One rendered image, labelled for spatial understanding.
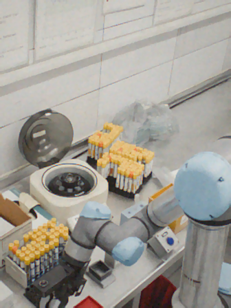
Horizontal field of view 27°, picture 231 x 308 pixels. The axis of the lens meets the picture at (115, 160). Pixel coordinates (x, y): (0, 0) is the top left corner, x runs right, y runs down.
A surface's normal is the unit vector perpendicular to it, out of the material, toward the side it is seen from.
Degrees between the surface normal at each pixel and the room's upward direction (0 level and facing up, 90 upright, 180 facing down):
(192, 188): 82
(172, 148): 0
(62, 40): 94
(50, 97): 90
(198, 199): 82
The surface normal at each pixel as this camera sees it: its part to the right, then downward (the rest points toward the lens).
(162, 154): 0.08, -0.82
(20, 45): 0.73, 0.48
